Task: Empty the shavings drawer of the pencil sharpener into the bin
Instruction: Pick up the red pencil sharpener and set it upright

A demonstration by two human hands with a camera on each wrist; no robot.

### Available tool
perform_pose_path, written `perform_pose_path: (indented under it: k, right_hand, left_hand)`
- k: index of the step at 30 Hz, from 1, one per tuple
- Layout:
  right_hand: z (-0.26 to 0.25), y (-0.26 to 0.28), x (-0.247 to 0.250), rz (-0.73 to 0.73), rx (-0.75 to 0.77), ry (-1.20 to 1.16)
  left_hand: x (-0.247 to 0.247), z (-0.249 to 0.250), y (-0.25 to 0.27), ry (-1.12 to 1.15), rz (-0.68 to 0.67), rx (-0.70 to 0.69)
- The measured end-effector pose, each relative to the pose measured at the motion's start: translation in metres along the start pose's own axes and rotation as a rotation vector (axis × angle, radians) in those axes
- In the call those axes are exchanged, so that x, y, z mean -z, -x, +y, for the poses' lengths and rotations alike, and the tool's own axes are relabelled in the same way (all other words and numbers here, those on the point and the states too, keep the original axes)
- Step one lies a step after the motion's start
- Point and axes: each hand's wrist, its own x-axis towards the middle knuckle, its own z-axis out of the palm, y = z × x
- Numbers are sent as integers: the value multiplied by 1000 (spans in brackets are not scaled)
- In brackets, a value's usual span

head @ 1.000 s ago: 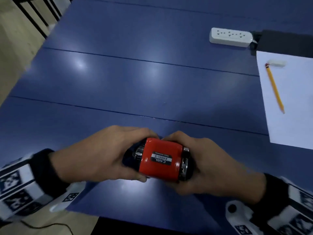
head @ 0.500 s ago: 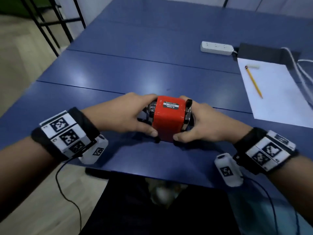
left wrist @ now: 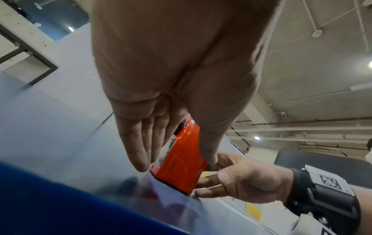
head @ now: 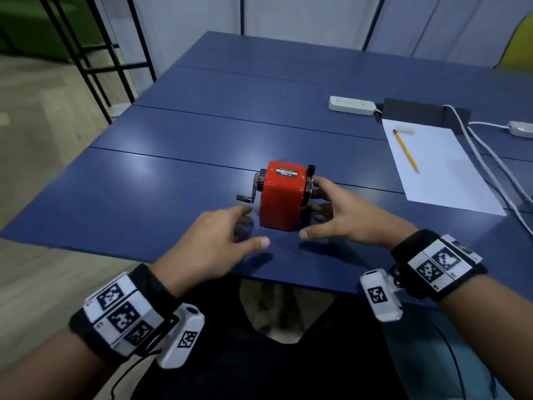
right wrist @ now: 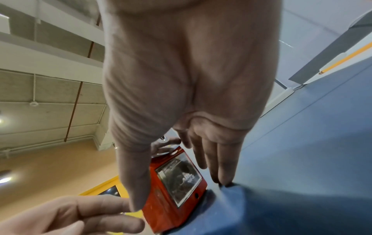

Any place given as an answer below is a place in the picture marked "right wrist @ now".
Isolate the blue cloth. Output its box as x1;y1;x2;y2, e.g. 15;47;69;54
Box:
170;58;372;235

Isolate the person's left hand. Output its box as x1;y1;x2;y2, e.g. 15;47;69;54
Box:
0;195;146;235

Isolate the orange ceiling pipe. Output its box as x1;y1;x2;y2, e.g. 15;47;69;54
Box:
64;41;94;142

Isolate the grey metal fitting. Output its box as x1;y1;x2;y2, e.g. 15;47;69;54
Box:
151;135;182;158

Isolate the white ceiling conduit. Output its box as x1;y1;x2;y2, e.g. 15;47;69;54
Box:
0;73;96;159

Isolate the red box with clear window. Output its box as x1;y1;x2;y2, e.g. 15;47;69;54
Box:
142;147;208;234

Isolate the person's right hand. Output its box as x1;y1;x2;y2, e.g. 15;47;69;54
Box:
96;0;283;213

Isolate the grey panel with yellow strip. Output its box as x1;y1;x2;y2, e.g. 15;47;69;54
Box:
288;10;372;85

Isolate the ceiling lamp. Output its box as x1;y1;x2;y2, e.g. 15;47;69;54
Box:
0;169;14;185

